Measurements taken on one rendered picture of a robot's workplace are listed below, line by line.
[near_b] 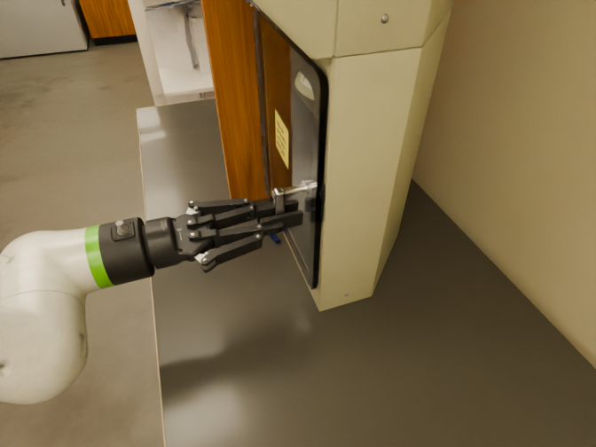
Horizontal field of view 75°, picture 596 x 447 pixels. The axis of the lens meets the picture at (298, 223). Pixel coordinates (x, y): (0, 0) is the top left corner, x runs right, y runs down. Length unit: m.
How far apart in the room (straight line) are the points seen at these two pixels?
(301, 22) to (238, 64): 0.41
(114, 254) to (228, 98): 0.42
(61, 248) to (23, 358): 0.15
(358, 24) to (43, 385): 0.52
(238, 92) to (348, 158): 0.38
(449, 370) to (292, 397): 0.27
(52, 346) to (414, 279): 0.63
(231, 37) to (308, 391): 0.64
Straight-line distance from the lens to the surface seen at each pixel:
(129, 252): 0.58
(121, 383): 1.88
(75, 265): 0.60
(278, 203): 0.60
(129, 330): 2.01
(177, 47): 1.86
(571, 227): 0.83
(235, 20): 0.81
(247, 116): 0.88
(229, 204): 0.64
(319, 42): 0.45
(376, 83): 0.50
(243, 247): 0.59
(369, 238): 0.66
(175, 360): 0.74
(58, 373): 0.54
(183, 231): 0.61
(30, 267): 0.60
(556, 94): 0.81
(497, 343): 0.81
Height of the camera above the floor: 1.56
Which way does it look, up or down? 42 degrees down
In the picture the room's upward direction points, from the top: straight up
